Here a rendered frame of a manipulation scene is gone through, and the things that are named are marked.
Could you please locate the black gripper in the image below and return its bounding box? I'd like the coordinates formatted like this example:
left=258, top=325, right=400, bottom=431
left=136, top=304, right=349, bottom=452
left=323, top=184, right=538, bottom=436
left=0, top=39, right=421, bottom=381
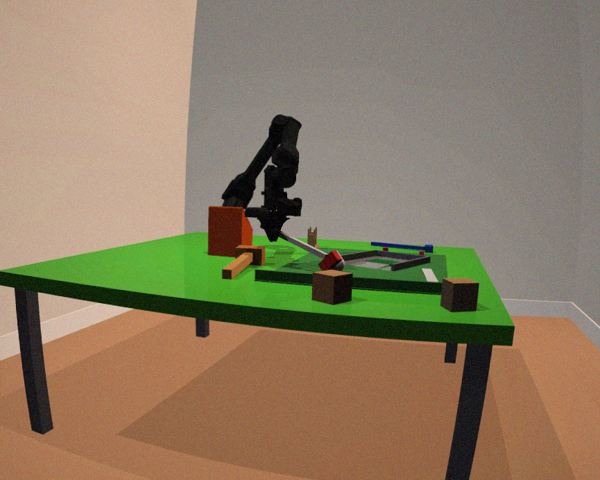
left=245, top=188, right=290, bottom=242

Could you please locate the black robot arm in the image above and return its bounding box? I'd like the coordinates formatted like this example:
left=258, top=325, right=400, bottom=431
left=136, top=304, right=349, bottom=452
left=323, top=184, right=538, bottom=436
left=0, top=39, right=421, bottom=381
left=222, top=114, right=302, bottom=216

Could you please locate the blue golf putter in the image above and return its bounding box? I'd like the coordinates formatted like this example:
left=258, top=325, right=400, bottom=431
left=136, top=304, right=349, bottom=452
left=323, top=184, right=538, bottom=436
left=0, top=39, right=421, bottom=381
left=371, top=242, right=433, bottom=252

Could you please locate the dark green translucent mat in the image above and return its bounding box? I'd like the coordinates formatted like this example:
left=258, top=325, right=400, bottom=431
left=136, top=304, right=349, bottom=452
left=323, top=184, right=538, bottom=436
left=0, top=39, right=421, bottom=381
left=254, top=248, right=447, bottom=295

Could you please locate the white flat bar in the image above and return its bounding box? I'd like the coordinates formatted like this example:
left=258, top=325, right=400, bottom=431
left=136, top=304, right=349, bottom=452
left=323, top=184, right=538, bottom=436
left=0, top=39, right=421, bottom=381
left=421, top=268, right=438, bottom=282

